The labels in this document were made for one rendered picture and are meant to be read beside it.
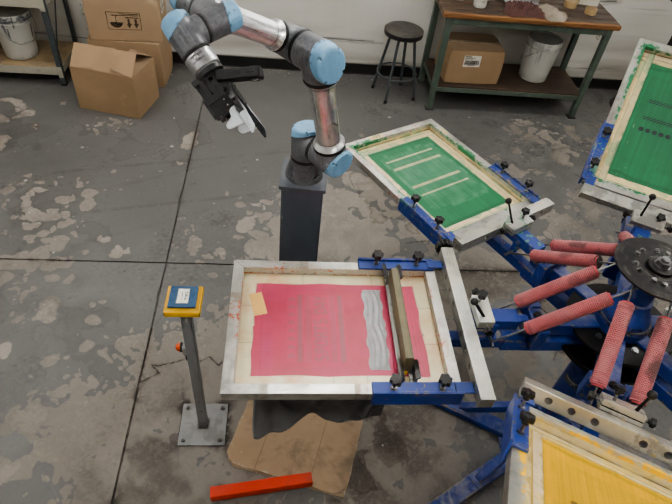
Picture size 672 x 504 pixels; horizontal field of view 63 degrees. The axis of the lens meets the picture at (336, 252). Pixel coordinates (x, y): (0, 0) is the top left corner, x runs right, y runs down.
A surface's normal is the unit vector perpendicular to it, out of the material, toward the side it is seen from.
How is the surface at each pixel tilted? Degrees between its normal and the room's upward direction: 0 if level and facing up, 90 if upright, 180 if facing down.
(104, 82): 90
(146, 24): 90
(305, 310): 0
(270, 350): 0
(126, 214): 0
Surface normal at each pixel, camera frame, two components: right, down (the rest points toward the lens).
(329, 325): 0.09, -0.70
